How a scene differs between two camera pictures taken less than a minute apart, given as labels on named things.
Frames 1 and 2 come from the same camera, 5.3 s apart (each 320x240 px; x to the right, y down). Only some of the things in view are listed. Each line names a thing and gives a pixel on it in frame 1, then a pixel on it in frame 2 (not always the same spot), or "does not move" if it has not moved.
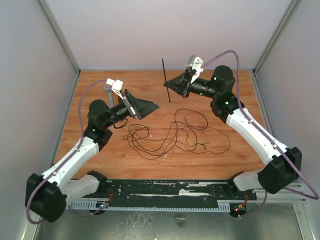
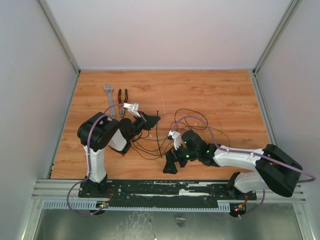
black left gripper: (140, 108) -> (149, 121)
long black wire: (174, 134) -> (142, 156)
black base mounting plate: (175, 191) does not move
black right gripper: (186, 84) -> (176, 159)
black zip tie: (165, 79) -> (156, 122)
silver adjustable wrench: (108, 88) does not move
